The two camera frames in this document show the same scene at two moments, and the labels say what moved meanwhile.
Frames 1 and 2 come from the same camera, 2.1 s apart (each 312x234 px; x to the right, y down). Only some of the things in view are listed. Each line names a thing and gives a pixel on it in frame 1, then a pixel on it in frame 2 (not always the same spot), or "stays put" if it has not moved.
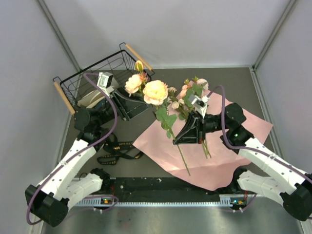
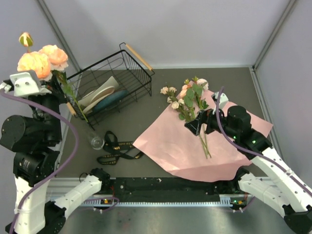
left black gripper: (128, 107) to (56, 88)
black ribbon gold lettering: (126, 148) stays put
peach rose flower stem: (157, 92) to (44, 63)
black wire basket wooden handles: (95, 83) stays put
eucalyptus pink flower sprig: (191, 89) stays put
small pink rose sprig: (177, 104) stays put
